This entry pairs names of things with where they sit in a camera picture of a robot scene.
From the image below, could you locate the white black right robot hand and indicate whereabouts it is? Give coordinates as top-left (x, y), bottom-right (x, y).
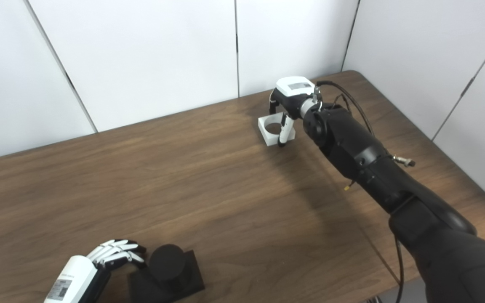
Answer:
top-left (269, 76), bottom-right (317, 148)

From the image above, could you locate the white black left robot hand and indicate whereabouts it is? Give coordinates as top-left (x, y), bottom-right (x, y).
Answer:
top-left (44, 239), bottom-right (147, 303)

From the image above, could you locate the white square piece with hole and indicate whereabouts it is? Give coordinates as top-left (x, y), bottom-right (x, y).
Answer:
top-left (258, 114), bottom-right (296, 147)

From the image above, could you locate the black peg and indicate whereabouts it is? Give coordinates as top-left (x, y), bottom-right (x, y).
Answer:
top-left (128, 244), bottom-right (205, 303)

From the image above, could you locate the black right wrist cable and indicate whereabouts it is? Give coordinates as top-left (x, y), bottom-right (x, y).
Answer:
top-left (316, 81), bottom-right (376, 136)

